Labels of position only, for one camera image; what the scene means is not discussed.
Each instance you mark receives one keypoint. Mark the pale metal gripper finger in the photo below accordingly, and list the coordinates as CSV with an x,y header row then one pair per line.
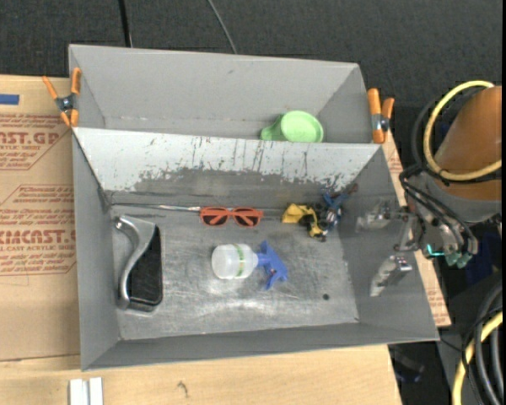
x,y
387,276
375,221

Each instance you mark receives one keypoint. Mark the blue toy figure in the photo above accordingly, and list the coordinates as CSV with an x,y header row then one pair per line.
x,y
333,203

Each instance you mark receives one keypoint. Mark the yellow and black toy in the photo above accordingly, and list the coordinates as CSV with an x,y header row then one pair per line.
x,y
295,213

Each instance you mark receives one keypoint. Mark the green plastic cup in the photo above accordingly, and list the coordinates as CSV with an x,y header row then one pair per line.
x,y
301,127

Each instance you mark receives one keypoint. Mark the clear spray bottle blue trigger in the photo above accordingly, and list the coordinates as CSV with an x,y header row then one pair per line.
x,y
232,262

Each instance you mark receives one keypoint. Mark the grey metal bin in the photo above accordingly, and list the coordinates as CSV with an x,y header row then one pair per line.
x,y
236,293

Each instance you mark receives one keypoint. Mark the orange sunglasses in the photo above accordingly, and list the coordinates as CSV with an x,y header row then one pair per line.
x,y
213,216

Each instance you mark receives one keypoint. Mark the brown cardboard board red print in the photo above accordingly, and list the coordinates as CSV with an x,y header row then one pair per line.
x,y
33,293

